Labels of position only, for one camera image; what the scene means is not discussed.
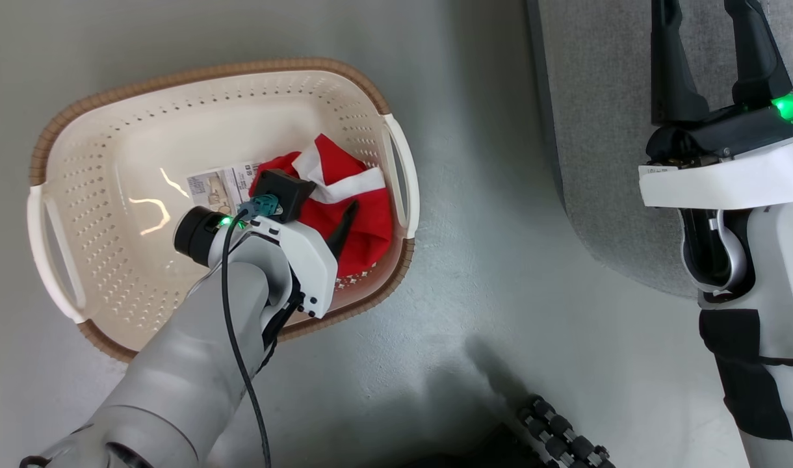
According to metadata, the red and white garment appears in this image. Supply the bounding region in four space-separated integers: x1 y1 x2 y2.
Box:
248 133 395 280

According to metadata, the grey fabric sofa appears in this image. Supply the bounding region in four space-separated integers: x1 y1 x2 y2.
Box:
526 0 793 300

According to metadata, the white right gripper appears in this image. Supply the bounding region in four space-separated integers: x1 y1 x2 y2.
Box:
638 0 793 210

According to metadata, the black roller base wheel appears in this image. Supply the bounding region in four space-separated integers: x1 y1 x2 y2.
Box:
515 393 617 468

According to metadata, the printed paper basket label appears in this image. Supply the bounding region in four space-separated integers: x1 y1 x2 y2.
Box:
187 161 262 216

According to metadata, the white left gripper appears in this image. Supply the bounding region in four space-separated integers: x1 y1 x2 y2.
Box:
173 200 360 320

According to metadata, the cream perforated laundry basket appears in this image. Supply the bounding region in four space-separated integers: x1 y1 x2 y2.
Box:
26 57 422 363

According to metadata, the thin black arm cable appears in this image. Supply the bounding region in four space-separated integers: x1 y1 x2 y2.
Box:
220 203 272 468

